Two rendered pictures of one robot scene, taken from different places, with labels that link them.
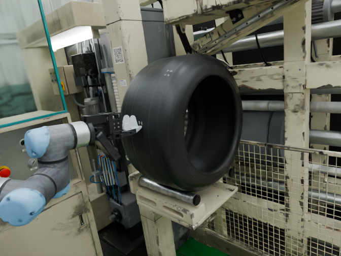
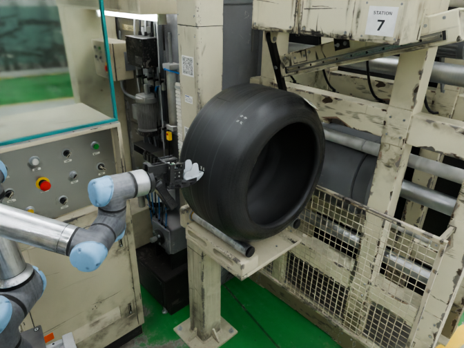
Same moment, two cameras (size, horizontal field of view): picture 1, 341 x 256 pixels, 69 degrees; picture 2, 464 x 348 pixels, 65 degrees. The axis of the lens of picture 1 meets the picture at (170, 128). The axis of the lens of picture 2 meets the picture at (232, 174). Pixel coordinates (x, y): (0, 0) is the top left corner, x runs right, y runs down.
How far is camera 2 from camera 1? 0.38 m
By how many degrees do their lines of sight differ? 12
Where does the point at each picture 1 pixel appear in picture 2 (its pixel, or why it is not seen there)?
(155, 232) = (201, 268)
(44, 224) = not seen: hidden behind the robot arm
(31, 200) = (98, 253)
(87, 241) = (123, 264)
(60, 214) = not seen: hidden behind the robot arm
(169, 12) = (259, 17)
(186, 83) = (259, 135)
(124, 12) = (201, 16)
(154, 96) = (221, 144)
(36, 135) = (101, 188)
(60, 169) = (119, 218)
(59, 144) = (121, 196)
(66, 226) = not seen: hidden behind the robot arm
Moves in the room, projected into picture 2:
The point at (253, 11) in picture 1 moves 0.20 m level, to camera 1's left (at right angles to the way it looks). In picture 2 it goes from (362, 43) to (305, 42)
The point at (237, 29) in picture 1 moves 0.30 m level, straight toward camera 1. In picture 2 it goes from (339, 58) to (331, 73)
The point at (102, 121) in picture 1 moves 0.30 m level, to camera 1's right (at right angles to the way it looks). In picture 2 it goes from (163, 170) to (267, 175)
